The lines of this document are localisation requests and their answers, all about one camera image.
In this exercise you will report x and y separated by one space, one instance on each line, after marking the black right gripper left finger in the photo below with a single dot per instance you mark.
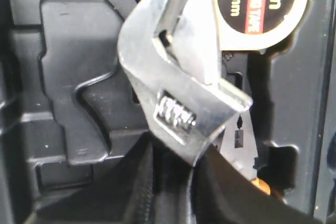
123 195

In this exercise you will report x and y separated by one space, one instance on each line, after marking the chrome adjustable wrench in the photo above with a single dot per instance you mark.
169 51

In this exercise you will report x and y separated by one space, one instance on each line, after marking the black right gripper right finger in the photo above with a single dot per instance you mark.
249 195

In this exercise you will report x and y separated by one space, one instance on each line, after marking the orange handled combination pliers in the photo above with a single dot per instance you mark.
239 148

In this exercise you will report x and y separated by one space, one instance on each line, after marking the black plastic tool case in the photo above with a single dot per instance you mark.
68 115

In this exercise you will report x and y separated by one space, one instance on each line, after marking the yellow 2m tape measure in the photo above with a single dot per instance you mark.
251 25

